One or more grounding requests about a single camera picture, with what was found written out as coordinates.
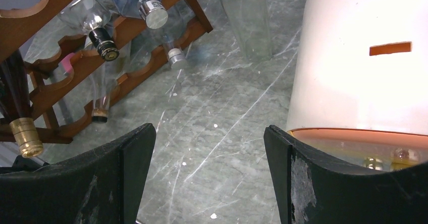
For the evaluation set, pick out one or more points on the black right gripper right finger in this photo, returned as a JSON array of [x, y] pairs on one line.
[[312, 186]]

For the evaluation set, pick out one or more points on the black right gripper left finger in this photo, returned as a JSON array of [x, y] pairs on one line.
[[103, 185]]

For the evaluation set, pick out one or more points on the tall clear glass bottle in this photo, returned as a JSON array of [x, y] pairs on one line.
[[250, 24]]

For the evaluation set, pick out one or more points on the clear bottle cork stopper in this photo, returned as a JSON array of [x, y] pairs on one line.
[[104, 80]]

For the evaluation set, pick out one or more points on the brown wooden wine rack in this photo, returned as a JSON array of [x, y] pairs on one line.
[[17, 26]]

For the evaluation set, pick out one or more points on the amber bottle gold foil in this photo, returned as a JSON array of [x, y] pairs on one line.
[[15, 105]]

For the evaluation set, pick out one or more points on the clear bottle silver cap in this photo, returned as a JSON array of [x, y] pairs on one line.
[[167, 36]]

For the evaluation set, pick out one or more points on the clear bottle black cap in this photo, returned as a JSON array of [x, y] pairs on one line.
[[89, 17]]

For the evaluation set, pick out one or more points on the white cylindrical drawer box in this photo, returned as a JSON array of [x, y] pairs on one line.
[[360, 85]]

